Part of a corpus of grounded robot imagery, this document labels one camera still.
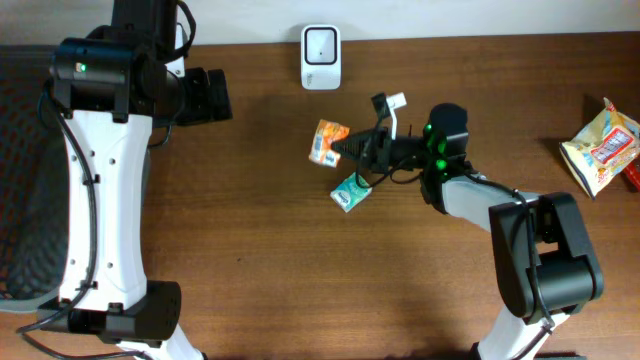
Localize yellow snack bag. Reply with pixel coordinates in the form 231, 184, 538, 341
559, 97, 639, 199

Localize grey plastic basket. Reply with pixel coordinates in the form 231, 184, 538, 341
0, 44, 151, 314

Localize teal tissue pack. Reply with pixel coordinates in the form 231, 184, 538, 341
330, 173, 372, 213

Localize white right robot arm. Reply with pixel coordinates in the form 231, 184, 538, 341
331, 103, 604, 359

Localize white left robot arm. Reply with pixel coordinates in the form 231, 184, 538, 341
19, 1, 232, 359

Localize orange tissue pack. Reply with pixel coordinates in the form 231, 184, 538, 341
309, 119, 350, 168

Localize red Hacks candy bag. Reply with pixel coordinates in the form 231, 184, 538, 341
623, 158, 640, 192

